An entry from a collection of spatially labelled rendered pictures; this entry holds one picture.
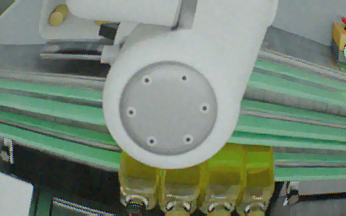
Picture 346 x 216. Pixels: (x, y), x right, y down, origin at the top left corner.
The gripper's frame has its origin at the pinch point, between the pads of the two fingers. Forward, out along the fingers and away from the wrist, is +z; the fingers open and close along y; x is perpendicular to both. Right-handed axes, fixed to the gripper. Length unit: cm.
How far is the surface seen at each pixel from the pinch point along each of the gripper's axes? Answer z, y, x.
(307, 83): 29.3, 23.1, -9.4
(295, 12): 43.9, 23.2, 2.1
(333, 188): 40, 41, -34
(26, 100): 29.1, -24.6, -18.9
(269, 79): 26.7, 14.6, -9.7
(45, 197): 26.3, -20.1, -36.4
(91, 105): 31.4, -10.8, -18.6
